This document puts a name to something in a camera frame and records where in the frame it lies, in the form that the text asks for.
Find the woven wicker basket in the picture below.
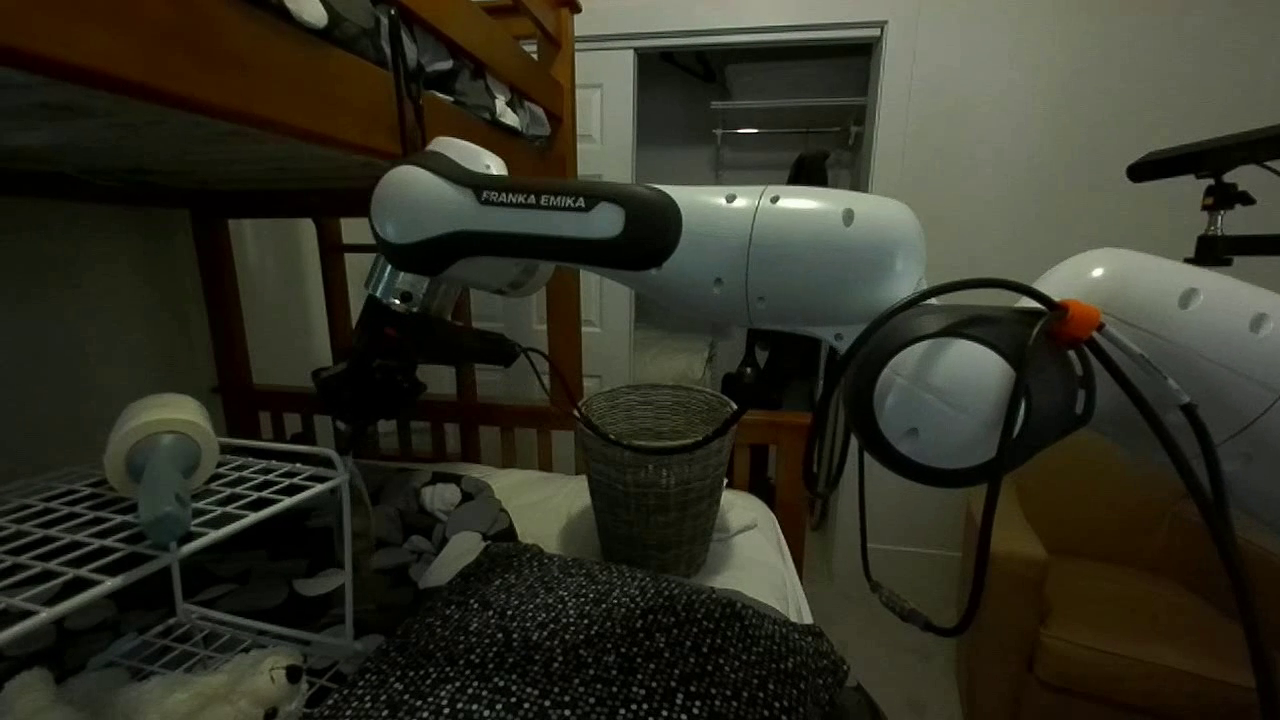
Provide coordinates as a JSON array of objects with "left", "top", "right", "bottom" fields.
[{"left": 572, "top": 380, "right": 742, "bottom": 580}]

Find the white door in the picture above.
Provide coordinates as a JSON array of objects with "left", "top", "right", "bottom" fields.
[{"left": 572, "top": 45, "right": 642, "bottom": 405}]

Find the black stereo camera on stand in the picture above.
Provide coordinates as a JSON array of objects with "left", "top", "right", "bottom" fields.
[{"left": 1124, "top": 121, "right": 1280, "bottom": 274}]

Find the orange cable clip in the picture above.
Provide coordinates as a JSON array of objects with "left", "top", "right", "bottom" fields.
[{"left": 1050, "top": 295, "right": 1113, "bottom": 347}]

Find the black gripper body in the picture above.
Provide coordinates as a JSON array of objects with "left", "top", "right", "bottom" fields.
[{"left": 348, "top": 294, "right": 526, "bottom": 392}]

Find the white bed sheet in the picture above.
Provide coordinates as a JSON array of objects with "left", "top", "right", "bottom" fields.
[{"left": 457, "top": 461, "right": 816, "bottom": 627}]

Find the white stuffed toy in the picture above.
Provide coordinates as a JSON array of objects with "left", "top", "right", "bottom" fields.
[{"left": 0, "top": 649, "right": 310, "bottom": 720}]

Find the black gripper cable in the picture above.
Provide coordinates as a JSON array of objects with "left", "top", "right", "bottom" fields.
[{"left": 816, "top": 277, "right": 1073, "bottom": 405}]

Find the black speckled pillow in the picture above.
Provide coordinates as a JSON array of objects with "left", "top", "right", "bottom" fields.
[{"left": 310, "top": 538, "right": 857, "bottom": 720}]

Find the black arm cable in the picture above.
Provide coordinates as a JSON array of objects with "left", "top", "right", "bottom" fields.
[{"left": 1077, "top": 316, "right": 1280, "bottom": 720}]

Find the white roll with blue handle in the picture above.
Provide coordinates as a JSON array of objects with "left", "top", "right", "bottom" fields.
[{"left": 100, "top": 388, "right": 224, "bottom": 547}]

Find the white closet shelf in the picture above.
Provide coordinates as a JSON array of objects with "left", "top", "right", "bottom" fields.
[{"left": 705, "top": 93, "right": 875, "bottom": 136}]

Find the wooden bunk bed frame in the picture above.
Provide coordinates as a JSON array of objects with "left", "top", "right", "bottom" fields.
[{"left": 0, "top": 0, "right": 819, "bottom": 578}]

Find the tan armchair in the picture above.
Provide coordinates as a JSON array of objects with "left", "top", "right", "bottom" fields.
[{"left": 957, "top": 438, "right": 1280, "bottom": 720}]

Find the clear plastic storage box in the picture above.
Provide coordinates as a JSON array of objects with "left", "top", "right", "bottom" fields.
[{"left": 0, "top": 438, "right": 360, "bottom": 720}]

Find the patterned upper bunk bedding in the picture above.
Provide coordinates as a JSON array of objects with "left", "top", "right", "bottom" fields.
[{"left": 276, "top": 0, "right": 565, "bottom": 143}]

